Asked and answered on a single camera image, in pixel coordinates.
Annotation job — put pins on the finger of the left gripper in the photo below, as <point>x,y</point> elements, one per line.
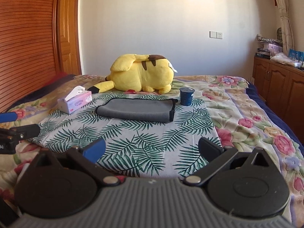
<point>20,133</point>
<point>8,117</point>

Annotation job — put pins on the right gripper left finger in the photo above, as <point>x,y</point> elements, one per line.
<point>85,159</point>

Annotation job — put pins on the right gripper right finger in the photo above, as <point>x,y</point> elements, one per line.
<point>219,159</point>

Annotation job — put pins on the purple and grey towel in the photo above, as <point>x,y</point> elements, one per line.
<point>162,111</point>

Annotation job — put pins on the pink tissue box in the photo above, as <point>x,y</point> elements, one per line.
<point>76,99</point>

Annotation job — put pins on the palm leaf print cloth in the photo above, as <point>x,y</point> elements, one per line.
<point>134,148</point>

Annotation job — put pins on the dark blue cup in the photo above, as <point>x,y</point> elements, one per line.
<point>186,96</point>

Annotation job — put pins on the wooden low cabinet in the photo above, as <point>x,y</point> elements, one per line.
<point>282,88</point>

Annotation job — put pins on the wooden louvered wardrobe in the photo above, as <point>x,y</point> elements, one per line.
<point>39,40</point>

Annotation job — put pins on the yellow Pikachu plush toy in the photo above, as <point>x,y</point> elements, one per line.
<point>146,73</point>

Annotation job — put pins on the clutter on cabinet top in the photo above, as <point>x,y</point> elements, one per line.
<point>272,49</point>

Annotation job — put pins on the floral curtain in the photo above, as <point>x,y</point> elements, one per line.
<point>286,27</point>

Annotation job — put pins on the white wall socket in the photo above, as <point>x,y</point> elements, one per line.
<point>216,35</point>

